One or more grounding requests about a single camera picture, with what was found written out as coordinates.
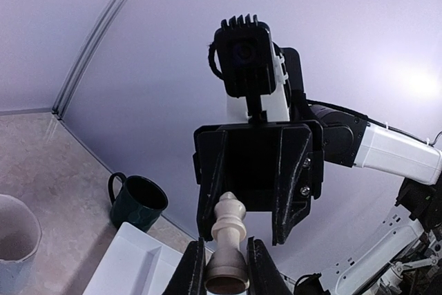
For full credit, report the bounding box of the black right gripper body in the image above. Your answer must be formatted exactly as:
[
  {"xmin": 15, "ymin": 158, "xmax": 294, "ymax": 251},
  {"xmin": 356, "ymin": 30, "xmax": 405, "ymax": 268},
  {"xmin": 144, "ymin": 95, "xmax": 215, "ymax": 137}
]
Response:
[{"xmin": 193, "ymin": 120, "xmax": 324, "ymax": 211}]

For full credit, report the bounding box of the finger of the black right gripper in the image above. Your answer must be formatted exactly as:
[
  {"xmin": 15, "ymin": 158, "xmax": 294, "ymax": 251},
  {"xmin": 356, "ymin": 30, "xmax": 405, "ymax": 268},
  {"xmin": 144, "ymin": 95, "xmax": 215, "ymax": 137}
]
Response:
[
  {"xmin": 195, "ymin": 131, "xmax": 227, "ymax": 242},
  {"xmin": 272, "ymin": 125, "xmax": 312, "ymax": 246}
]

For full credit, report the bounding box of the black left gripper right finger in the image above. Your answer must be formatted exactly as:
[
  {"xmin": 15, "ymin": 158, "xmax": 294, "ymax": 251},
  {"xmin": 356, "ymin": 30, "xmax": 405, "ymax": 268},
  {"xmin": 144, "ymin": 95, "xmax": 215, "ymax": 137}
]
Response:
[{"xmin": 247, "ymin": 237, "xmax": 290, "ymax": 295}]

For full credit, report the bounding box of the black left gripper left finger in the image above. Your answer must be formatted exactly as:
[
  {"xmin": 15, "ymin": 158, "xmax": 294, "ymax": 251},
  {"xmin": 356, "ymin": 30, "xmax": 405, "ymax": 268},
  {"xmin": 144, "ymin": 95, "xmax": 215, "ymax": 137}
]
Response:
[{"xmin": 165, "ymin": 238, "xmax": 206, "ymax": 295}]

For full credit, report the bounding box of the cream king chess piece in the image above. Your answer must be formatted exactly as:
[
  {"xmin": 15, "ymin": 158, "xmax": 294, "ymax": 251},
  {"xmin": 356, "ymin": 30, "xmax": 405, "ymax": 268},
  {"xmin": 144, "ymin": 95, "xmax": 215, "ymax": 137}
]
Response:
[{"xmin": 204, "ymin": 191, "xmax": 249, "ymax": 294}]

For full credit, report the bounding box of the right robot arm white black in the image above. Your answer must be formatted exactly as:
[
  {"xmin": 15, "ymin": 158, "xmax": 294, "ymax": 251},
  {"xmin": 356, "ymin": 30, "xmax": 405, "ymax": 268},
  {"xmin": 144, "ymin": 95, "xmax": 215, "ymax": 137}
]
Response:
[{"xmin": 193, "ymin": 48, "xmax": 441, "ymax": 294}]

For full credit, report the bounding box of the white plastic divided tray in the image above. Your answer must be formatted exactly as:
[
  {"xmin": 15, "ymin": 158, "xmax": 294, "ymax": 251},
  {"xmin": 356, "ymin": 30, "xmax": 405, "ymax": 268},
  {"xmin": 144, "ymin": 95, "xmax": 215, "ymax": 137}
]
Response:
[{"xmin": 84, "ymin": 222, "xmax": 192, "ymax": 294}]

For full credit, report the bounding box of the dark green mug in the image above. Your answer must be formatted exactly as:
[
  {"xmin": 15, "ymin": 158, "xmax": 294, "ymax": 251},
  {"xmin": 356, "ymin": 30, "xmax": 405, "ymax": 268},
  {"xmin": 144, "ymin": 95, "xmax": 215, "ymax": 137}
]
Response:
[{"xmin": 108, "ymin": 172, "xmax": 169, "ymax": 232}]

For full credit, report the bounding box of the light blue mug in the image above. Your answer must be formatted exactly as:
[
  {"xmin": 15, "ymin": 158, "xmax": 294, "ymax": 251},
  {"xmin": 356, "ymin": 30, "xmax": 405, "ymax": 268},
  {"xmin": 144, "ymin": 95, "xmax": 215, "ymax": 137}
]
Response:
[{"xmin": 1, "ymin": 194, "xmax": 42, "ymax": 294}]

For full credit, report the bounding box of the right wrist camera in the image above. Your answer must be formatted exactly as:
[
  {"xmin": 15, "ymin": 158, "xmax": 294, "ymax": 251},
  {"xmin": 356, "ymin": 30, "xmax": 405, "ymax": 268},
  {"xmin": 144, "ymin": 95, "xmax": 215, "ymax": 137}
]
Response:
[{"xmin": 214, "ymin": 15, "xmax": 276, "ymax": 97}]

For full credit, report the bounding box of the left aluminium corner post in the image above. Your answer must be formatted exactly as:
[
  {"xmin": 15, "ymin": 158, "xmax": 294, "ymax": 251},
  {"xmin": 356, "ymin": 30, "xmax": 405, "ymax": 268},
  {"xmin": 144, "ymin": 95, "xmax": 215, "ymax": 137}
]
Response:
[{"xmin": 52, "ymin": 0, "xmax": 128, "ymax": 120}]

